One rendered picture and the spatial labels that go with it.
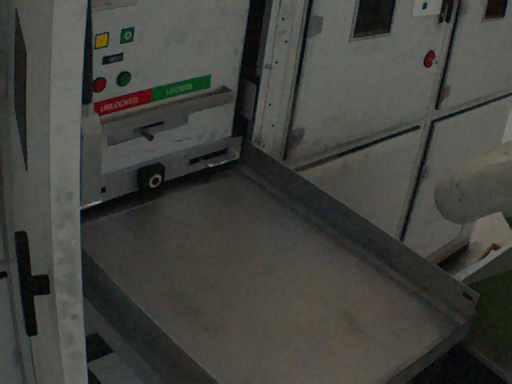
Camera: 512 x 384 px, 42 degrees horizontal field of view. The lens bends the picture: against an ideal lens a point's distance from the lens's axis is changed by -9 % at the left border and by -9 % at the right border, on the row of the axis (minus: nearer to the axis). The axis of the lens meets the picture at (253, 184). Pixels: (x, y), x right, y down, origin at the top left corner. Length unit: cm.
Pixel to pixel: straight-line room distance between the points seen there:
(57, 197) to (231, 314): 72
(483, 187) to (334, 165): 68
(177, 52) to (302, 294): 56
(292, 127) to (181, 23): 45
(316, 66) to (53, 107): 119
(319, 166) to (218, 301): 69
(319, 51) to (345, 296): 62
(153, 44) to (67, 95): 86
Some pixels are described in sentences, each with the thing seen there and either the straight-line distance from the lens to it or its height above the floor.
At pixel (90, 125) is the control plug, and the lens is 132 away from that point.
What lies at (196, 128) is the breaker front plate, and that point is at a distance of 164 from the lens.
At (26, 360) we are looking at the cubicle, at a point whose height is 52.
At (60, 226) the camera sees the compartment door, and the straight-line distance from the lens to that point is 68.
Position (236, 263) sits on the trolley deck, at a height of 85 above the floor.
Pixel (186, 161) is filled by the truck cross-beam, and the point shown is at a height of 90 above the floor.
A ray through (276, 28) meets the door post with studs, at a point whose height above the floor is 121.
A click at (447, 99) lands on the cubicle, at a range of 236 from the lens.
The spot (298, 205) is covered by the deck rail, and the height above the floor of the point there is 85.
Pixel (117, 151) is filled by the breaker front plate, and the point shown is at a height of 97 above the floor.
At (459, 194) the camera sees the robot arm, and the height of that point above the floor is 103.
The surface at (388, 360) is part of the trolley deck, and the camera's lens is 130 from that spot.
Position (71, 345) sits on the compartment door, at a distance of 78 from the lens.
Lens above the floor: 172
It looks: 31 degrees down
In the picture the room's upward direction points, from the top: 9 degrees clockwise
